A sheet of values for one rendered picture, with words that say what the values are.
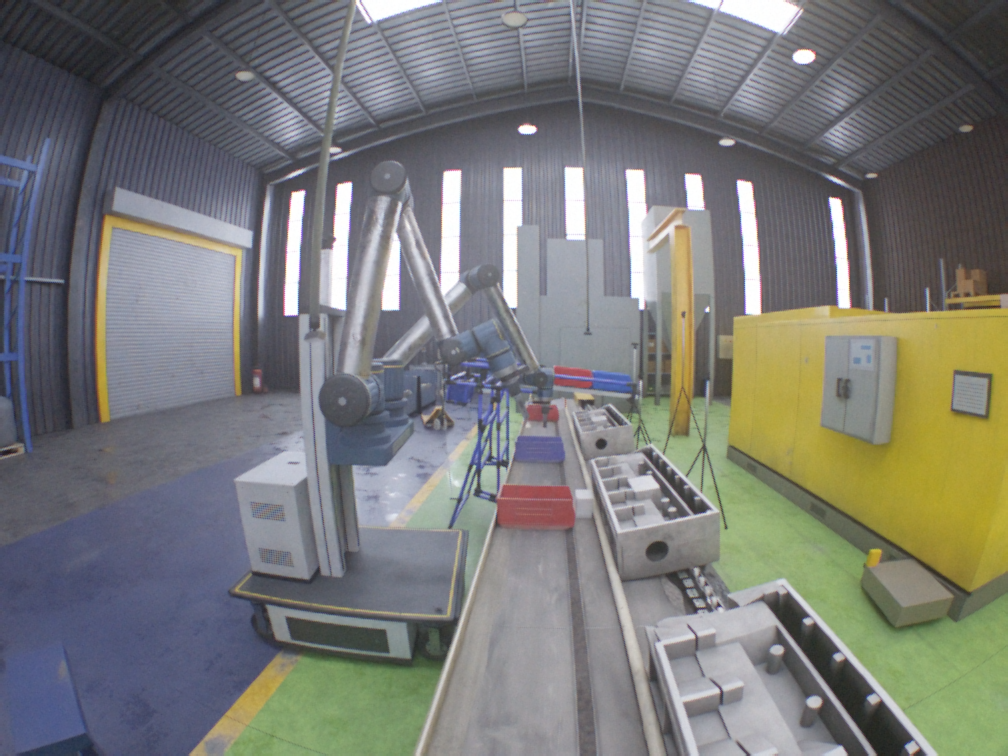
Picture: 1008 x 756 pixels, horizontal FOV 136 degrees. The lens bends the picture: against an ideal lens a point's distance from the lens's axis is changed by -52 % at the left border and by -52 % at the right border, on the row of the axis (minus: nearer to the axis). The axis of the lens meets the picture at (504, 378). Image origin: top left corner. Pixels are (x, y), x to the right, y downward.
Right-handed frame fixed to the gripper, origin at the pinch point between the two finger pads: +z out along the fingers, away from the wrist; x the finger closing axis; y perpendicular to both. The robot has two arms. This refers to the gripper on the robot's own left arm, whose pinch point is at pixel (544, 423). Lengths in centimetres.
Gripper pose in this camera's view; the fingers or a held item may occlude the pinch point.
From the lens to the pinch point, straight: 298.6
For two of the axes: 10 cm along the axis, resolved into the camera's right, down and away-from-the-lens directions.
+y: 10.0, 0.1, -1.0
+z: 0.0, 10.0, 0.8
